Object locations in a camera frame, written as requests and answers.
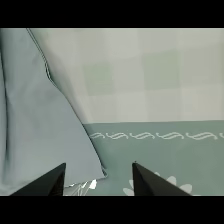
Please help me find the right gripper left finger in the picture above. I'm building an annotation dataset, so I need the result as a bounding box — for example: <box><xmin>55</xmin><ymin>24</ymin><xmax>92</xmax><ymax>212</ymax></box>
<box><xmin>9</xmin><ymin>162</ymin><xmax>67</xmax><ymax>197</ymax></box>

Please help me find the light blue T-shirt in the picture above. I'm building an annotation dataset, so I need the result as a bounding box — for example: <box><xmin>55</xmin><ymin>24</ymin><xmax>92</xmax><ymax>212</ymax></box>
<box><xmin>0</xmin><ymin>28</ymin><xmax>109</xmax><ymax>197</ymax></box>

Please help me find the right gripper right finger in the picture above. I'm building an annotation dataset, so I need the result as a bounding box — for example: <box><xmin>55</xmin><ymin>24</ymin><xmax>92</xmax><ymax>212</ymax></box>
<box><xmin>131</xmin><ymin>161</ymin><xmax>192</xmax><ymax>197</ymax></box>

